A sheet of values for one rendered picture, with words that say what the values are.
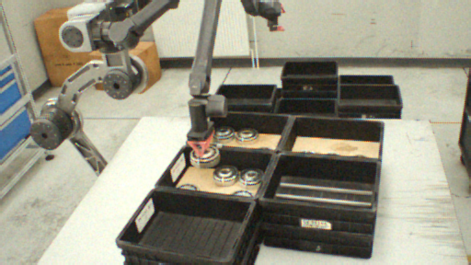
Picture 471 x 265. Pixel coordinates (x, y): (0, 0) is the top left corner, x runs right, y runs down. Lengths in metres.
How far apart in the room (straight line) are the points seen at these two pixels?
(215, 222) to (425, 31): 3.60
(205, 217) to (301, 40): 3.37
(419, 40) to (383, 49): 0.36
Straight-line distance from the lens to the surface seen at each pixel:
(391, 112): 2.94
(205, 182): 1.90
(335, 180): 1.86
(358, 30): 4.82
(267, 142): 2.10
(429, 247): 1.81
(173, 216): 1.76
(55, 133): 2.40
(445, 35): 4.94
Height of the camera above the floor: 1.94
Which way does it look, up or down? 31 degrees down
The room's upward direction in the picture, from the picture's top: 7 degrees counter-clockwise
